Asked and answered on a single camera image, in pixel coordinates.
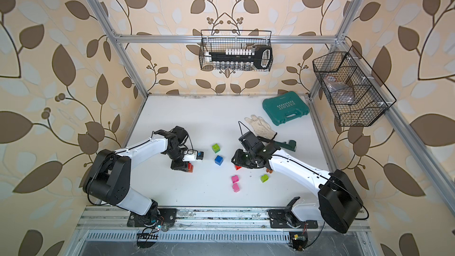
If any small red lego brick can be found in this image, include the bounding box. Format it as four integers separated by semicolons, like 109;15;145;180
188;163;194;173

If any dark blue lego brick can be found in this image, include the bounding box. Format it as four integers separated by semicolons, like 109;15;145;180
214;155;223;166

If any lime green lego brick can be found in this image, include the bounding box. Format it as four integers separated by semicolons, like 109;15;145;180
212;143;220;153

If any pink lego brick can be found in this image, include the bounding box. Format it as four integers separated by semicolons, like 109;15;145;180
231;175;239;184
232;183;240;193

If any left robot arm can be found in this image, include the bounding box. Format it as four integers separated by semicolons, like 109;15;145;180
82;126;192;216

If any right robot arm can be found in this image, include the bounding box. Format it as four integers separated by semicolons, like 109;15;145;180
231;131;363;233

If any lime lego brick lower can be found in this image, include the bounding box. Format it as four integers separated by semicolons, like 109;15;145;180
260;174;269;183

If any white work glove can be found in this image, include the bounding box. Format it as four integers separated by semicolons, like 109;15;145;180
245;114;277;140

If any black pipe wrench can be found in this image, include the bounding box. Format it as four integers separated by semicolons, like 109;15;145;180
257;136;296;152

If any green plastic tool case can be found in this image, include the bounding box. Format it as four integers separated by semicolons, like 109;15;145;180
263;91;310;126

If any black socket holder set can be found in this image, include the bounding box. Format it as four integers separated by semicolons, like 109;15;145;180
200;46;273;71

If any plastic bag in basket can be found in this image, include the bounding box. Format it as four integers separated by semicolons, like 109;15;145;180
324;76;355;104

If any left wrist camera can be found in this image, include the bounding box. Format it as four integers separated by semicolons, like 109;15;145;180
183;151;204;162

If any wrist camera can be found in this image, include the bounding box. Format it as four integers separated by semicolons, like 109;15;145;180
183;151;204;162
239;131;264;151

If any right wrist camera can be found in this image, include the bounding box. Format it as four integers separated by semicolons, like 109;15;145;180
239;131;264;151

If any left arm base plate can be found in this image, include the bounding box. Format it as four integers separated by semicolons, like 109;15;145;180
127;208;177;228

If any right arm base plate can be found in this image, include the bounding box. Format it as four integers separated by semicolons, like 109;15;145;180
267;209;319;229

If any back wire basket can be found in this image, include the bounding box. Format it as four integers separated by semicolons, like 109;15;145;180
199;29;273;72

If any wire basket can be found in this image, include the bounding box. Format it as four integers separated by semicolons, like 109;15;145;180
199;29;273;72
312;46;396;127

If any right wire basket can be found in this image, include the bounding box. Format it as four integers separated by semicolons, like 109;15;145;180
312;46;396;127

